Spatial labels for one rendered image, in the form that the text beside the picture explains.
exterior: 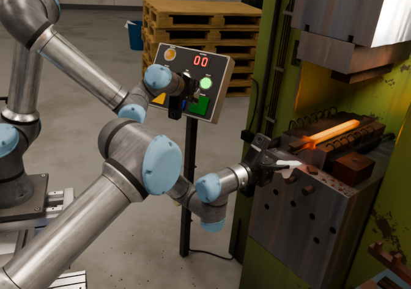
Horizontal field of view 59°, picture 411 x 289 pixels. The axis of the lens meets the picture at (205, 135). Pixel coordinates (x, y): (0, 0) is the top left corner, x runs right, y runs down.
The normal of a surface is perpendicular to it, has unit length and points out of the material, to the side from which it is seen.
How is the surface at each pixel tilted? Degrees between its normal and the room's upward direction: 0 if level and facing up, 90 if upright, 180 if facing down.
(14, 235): 0
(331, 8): 90
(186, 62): 60
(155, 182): 87
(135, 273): 0
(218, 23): 90
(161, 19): 90
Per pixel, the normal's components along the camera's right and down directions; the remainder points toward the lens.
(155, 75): -0.35, -0.11
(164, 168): 0.81, 0.27
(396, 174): -0.78, 0.24
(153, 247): 0.07, -0.88
